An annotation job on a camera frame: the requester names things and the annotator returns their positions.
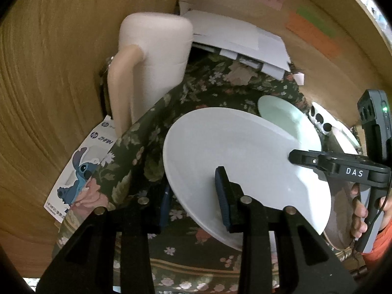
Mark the person's right hand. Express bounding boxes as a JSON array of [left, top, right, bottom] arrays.
[[350, 182, 369, 238]]

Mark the pale green plate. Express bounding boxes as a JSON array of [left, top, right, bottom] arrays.
[[257, 95, 322, 152]]

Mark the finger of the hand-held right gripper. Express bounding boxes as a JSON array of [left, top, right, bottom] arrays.
[[289, 149, 391, 188]]

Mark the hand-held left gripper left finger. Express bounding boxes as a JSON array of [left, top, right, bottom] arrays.
[[36, 185, 172, 294]]

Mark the green paper note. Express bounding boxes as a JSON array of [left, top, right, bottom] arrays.
[[295, 6, 337, 37]]

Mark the Stitch cartoon paper sheet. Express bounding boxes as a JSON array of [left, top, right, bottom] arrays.
[[44, 115, 118, 224]]

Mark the dark floral tablecloth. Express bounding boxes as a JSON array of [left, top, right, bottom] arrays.
[[52, 53, 368, 294]]

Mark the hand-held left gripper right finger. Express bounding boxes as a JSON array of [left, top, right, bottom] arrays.
[[214, 166, 359, 294]]

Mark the stack of white papers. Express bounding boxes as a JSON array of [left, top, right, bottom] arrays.
[[178, 0, 293, 80]]

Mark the large white plate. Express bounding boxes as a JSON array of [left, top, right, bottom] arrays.
[[162, 107, 332, 252]]

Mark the white black-spotted cup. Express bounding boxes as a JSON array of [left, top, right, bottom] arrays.
[[309, 101, 334, 135]]

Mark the pink mug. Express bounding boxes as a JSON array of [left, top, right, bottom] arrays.
[[107, 12, 193, 135]]

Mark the orange paper note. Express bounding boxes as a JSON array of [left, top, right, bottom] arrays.
[[286, 12, 341, 59]]

